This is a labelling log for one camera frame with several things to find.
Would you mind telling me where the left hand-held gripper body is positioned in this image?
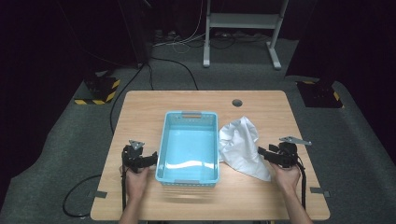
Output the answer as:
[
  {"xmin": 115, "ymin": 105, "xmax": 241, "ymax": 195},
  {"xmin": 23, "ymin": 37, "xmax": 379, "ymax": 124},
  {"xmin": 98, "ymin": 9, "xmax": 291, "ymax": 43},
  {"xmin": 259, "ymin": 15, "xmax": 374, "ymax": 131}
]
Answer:
[{"xmin": 121, "ymin": 139, "xmax": 149, "ymax": 174}]

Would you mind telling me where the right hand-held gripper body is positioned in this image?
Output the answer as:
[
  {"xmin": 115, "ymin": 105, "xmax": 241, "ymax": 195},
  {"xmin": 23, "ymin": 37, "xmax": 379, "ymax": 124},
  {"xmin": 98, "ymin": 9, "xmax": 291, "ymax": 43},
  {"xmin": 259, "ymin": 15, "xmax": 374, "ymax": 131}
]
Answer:
[{"xmin": 275, "ymin": 135, "xmax": 313, "ymax": 169}]

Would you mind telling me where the white cloth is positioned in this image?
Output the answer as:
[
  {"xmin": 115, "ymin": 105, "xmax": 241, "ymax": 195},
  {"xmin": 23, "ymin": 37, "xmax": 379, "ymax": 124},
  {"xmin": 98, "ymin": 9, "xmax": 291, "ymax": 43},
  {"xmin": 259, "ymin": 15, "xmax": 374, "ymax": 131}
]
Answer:
[{"xmin": 218, "ymin": 116, "xmax": 272, "ymax": 182}]

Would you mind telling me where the light blue plastic basket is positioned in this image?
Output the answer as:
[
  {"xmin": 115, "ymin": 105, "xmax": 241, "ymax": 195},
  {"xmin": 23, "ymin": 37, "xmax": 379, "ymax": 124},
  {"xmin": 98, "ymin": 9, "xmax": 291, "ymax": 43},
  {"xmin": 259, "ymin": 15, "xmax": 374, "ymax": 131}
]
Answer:
[{"xmin": 154, "ymin": 110, "xmax": 220, "ymax": 188}]

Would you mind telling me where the person's left hand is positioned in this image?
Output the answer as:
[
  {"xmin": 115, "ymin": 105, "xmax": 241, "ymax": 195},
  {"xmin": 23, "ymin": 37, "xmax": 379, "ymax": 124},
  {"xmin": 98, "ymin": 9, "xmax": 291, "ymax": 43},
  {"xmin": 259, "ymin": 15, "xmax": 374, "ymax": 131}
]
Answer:
[{"xmin": 119, "ymin": 165, "xmax": 151, "ymax": 202}]

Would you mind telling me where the person's right hand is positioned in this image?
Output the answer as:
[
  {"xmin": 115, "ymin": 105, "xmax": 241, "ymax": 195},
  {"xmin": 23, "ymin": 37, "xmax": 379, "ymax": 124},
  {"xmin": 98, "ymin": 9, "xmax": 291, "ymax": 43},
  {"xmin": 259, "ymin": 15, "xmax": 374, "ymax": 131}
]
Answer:
[{"xmin": 270, "ymin": 161, "xmax": 303, "ymax": 194}]

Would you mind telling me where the grey tape strip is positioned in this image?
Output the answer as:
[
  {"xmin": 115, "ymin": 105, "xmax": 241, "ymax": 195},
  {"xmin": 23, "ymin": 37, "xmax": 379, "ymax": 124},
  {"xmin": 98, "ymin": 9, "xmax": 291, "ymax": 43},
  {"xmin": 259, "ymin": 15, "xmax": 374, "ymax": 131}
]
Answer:
[
  {"xmin": 87, "ymin": 189, "xmax": 108, "ymax": 200},
  {"xmin": 309, "ymin": 186, "xmax": 332, "ymax": 198}
]

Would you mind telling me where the black yellow striped block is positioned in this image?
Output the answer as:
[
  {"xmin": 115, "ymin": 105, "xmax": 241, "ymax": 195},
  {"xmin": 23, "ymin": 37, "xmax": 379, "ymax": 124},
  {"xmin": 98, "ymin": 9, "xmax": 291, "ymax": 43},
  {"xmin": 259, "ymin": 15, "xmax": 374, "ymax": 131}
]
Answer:
[
  {"xmin": 74, "ymin": 76, "xmax": 121, "ymax": 105},
  {"xmin": 295, "ymin": 79, "xmax": 346, "ymax": 109}
]

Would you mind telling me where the dark upright stand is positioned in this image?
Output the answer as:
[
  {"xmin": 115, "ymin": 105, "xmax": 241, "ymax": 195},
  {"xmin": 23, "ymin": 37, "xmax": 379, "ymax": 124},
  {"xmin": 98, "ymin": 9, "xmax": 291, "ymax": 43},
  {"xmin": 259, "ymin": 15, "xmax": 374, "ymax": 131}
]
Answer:
[{"xmin": 117, "ymin": 0, "xmax": 154, "ymax": 67}]

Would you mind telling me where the white metal stand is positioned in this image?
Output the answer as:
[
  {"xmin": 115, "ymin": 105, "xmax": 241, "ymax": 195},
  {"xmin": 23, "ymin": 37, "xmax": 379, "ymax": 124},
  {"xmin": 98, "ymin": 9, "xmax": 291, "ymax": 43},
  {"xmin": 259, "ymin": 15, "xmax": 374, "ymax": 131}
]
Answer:
[{"xmin": 202, "ymin": 0, "xmax": 290, "ymax": 70}]

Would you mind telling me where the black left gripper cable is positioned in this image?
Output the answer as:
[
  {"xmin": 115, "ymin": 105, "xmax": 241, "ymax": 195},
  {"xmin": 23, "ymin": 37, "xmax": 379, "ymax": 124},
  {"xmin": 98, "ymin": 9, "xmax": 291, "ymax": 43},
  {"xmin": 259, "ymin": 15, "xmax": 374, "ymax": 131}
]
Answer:
[{"xmin": 120, "ymin": 145, "xmax": 129, "ymax": 213}]

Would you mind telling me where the long black floor cable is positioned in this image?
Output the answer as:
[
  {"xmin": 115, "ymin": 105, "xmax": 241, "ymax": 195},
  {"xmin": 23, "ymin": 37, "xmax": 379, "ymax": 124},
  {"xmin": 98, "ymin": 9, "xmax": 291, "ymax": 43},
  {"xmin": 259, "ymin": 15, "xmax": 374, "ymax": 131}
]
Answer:
[{"xmin": 109, "ymin": 63, "xmax": 147, "ymax": 135}]

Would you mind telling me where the black looped floor cable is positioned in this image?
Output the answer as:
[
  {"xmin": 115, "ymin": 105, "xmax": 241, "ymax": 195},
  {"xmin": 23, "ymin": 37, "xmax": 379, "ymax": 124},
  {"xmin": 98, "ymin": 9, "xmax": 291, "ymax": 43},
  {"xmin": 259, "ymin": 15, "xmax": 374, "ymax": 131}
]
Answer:
[{"xmin": 62, "ymin": 174, "xmax": 103, "ymax": 218}]

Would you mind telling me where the curved black floor cable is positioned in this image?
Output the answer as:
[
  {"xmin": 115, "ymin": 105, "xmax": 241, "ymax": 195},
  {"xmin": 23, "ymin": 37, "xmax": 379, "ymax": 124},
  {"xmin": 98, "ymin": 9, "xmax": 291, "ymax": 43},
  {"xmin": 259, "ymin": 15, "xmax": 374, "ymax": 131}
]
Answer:
[{"xmin": 150, "ymin": 56, "xmax": 200, "ymax": 91}]

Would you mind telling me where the white cables bundle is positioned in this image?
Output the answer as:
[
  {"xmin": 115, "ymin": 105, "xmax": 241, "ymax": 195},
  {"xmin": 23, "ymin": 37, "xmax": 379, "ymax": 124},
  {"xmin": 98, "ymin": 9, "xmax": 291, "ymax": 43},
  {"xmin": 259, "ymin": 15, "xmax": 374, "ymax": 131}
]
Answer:
[{"xmin": 152, "ymin": 0, "xmax": 207, "ymax": 54}]

